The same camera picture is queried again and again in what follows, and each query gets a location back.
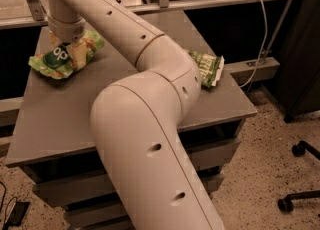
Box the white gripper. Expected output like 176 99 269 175
47 0 87 71

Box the green rice chip bag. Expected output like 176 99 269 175
28 30 105 80

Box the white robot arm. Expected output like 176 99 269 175
62 0 225 230

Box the green kettle chip bag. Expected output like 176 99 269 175
188 51 225 88

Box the grey drawer cabinet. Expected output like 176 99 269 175
4 10 258 230

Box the black device on floor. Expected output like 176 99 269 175
5 202 30 227

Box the black office chair base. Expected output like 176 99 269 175
277 140 320 214

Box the black floor cable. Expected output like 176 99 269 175
0 181 18 230

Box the white hanging cable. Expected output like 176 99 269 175
239 0 269 89

